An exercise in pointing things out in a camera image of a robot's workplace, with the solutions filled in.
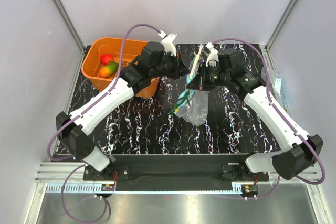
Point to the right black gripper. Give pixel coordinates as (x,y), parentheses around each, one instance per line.
(199,82)

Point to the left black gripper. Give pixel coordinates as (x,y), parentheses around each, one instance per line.
(180,68)

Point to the green spring onion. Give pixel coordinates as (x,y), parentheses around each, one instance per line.
(195,64)

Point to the clear zip top bag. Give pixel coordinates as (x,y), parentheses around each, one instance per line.
(192,106)

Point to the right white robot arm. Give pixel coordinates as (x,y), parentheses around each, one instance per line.
(298,149)

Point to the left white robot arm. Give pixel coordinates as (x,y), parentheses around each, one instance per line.
(73,131)

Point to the spare clear plastic bag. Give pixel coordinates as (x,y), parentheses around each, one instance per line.
(276,89)

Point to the green orange mango toy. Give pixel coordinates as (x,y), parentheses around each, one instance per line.
(108,70)

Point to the black marble pattern mat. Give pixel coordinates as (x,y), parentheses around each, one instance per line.
(147,126)

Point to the red strawberry toy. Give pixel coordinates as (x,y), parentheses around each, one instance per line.
(106,59)

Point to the orange plastic basket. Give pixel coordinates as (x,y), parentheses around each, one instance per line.
(92,64)

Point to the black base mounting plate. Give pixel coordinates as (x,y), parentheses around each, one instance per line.
(175,173)

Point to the left aluminium corner post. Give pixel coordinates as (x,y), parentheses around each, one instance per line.
(66,19)

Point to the aluminium corner post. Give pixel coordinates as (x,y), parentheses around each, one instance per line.
(281,23)
(66,19)

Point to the right aluminium corner post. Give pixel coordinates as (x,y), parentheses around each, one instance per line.
(281,23)

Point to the aluminium frame rail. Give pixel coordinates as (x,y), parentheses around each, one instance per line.
(56,172)

